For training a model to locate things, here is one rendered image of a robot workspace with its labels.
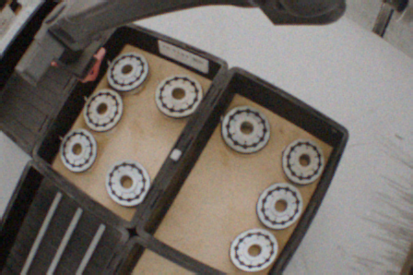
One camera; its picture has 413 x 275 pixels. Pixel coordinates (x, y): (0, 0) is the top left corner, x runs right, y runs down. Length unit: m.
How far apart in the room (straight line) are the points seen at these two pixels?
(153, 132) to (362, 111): 0.59
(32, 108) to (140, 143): 0.34
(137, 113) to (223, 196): 0.26
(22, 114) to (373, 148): 0.99
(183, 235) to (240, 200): 0.14
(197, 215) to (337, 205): 0.39
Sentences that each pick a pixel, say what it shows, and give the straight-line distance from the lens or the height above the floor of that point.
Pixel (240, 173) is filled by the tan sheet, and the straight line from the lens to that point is 0.93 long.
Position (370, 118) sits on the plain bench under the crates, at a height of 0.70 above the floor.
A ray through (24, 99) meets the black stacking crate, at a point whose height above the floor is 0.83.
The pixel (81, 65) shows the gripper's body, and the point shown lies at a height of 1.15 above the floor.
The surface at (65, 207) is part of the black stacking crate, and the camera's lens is 0.97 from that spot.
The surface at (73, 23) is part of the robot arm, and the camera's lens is 0.50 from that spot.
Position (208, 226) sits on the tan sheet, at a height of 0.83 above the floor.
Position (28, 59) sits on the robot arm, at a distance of 0.62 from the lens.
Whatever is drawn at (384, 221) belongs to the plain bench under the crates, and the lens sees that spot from 1.16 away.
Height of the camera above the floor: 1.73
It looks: 71 degrees down
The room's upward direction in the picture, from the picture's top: straight up
